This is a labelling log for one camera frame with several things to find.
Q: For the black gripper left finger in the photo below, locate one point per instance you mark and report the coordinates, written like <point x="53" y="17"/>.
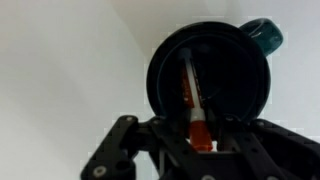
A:
<point x="114" y="157"/>

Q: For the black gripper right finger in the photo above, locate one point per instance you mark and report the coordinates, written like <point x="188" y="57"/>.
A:
<point x="250" y="148"/>

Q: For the orange capped marker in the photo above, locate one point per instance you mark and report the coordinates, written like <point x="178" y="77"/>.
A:
<point x="199" y="135"/>

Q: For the dark teal ceramic mug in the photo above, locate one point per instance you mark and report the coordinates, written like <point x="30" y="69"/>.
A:
<point x="231" y="67"/>

